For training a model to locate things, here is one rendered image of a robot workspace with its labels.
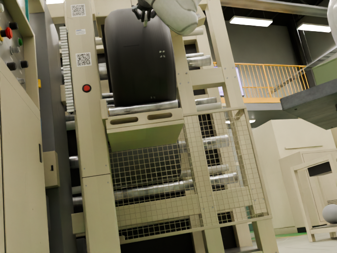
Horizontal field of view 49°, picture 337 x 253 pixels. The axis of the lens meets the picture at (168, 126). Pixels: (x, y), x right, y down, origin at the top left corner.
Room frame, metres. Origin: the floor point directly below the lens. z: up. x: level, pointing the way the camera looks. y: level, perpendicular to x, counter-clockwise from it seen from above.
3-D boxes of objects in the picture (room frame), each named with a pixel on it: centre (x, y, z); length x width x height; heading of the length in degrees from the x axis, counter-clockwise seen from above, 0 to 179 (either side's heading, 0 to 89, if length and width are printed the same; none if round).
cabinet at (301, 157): (6.34, -2.31, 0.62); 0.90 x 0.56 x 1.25; 115
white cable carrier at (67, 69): (1.71, 0.46, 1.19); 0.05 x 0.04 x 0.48; 8
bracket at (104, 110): (1.78, 0.30, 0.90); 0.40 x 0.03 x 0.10; 8
